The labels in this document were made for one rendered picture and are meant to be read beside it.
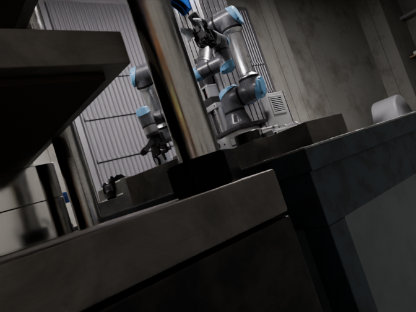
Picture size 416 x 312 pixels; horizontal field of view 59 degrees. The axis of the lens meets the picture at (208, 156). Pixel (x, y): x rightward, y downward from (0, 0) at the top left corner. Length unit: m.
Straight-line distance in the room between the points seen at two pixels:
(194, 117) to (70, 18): 4.04
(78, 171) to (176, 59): 0.42
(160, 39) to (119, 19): 4.21
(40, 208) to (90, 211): 0.14
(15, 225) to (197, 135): 0.54
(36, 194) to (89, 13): 3.80
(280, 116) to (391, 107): 4.87
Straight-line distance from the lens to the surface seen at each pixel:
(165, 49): 0.52
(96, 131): 4.00
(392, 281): 0.75
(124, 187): 1.62
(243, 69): 2.06
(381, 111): 7.32
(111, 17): 4.70
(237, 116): 2.04
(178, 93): 0.50
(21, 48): 0.50
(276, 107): 2.48
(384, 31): 8.75
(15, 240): 0.91
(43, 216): 0.93
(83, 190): 0.84
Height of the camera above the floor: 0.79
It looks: 4 degrees up
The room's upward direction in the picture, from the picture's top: 18 degrees counter-clockwise
